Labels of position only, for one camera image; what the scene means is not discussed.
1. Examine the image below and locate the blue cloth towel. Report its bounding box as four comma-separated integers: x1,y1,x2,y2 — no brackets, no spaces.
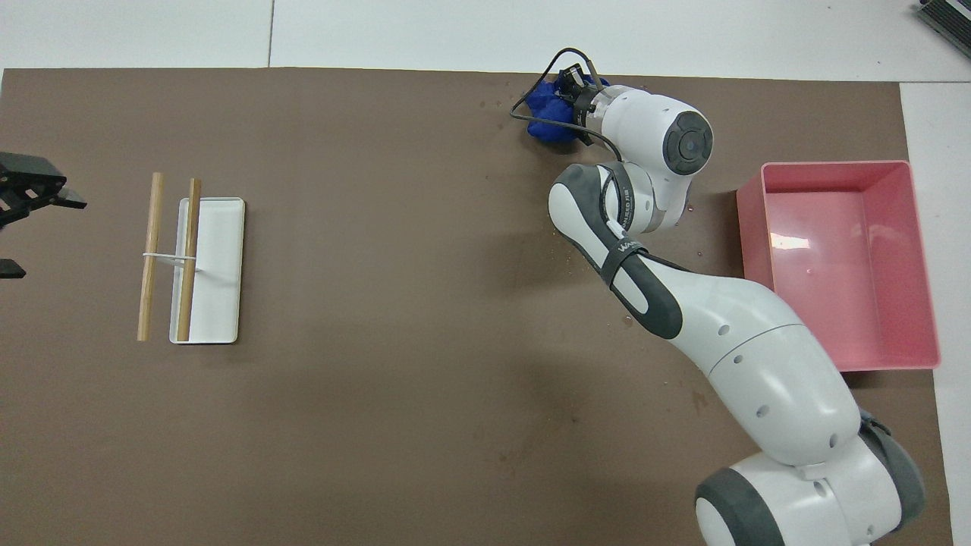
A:
526,75,612,146

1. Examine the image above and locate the dark grey ribbed device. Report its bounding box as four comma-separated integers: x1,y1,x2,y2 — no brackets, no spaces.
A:
913,0,971,49

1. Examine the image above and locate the brown table mat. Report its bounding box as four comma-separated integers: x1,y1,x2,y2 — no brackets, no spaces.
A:
0,67,955,546

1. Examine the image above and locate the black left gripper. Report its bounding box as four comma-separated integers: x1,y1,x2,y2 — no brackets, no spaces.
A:
0,151,88,280

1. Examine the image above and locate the white rectangular tray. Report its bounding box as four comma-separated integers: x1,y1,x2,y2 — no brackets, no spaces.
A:
169,197,246,345

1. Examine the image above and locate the pink plastic bin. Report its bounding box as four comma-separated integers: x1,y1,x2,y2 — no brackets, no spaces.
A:
736,160,941,372

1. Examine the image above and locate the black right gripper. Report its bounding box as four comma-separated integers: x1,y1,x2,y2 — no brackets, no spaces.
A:
557,66,605,130

